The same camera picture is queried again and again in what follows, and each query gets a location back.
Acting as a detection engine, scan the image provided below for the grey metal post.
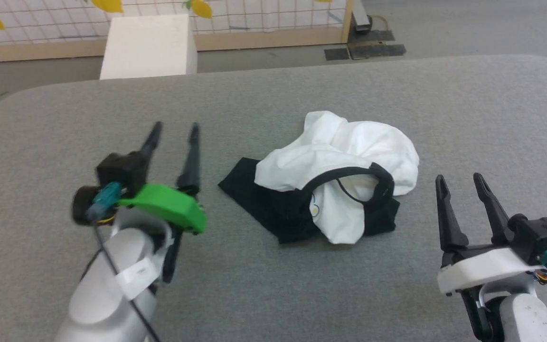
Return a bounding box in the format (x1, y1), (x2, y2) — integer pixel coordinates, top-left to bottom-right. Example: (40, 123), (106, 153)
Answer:
(351, 0), (374, 33)

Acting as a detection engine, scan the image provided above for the white shirt with black sleeves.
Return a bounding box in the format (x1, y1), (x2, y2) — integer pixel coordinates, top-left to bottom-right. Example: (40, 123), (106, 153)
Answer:
(217, 110), (421, 246)

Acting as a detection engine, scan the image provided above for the wooden frame mesh fence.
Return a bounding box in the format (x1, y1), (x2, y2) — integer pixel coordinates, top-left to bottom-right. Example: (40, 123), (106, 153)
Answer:
(0, 0), (356, 64)

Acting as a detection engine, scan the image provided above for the long black floor mat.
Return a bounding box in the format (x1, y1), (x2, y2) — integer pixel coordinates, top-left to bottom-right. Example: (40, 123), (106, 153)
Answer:
(347, 44), (407, 60)

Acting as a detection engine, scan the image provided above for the white rectangular box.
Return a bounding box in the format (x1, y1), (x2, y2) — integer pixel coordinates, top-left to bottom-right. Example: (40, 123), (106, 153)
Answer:
(99, 13), (198, 81)

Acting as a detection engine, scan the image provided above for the left black round motor housing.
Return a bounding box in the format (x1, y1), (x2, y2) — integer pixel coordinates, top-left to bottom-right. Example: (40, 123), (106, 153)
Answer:
(71, 186), (99, 226)

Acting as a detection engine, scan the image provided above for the white label strap on arm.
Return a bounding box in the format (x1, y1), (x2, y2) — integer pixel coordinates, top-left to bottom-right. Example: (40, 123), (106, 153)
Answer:
(115, 256), (161, 301)

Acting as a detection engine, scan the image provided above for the left black cable teal connector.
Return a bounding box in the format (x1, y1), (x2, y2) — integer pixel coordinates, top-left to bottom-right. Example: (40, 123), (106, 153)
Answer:
(85, 182), (161, 342)

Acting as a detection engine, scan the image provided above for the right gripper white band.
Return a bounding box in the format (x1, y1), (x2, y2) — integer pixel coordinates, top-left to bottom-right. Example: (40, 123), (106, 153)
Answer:
(434, 172), (547, 342)

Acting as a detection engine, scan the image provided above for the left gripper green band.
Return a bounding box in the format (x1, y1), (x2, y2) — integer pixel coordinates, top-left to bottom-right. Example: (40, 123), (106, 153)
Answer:
(118, 121), (208, 285)

